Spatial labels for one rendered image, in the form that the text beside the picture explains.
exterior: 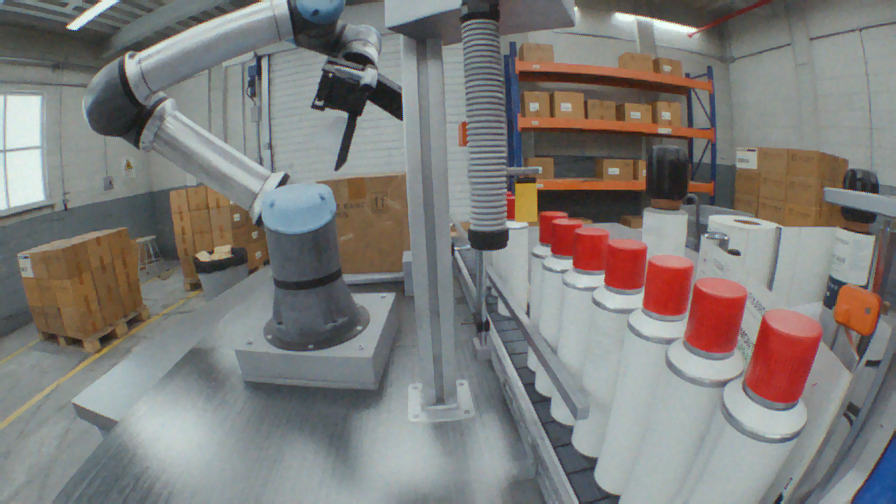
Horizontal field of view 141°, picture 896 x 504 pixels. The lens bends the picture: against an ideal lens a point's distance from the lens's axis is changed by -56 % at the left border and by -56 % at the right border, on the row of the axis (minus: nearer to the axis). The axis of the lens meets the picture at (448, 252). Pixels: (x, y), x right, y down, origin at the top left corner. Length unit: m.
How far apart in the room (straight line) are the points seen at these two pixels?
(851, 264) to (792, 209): 3.10
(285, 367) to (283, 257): 0.17
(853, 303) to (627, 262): 0.17
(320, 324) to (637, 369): 0.45
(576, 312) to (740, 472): 0.21
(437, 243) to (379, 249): 0.62
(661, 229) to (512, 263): 0.27
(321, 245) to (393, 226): 0.47
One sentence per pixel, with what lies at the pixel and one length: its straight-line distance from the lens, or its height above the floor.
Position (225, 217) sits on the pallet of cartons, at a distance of 4.00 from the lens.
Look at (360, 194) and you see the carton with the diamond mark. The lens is 0.99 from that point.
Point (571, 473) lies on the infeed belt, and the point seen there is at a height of 0.88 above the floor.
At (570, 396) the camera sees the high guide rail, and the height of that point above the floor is 0.96.
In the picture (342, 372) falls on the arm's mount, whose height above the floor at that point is 0.86.
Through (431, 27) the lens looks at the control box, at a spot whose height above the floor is 1.28.
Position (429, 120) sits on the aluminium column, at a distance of 0.40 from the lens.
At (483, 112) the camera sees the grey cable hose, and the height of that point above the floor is 1.18.
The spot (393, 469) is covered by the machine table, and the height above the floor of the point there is 0.83.
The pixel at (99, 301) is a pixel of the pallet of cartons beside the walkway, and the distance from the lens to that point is 3.59.
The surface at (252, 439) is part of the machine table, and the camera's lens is 0.52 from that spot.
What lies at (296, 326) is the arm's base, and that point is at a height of 0.92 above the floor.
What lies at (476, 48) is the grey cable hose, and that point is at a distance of 0.30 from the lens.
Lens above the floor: 1.15
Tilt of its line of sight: 14 degrees down
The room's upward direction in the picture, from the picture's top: 2 degrees counter-clockwise
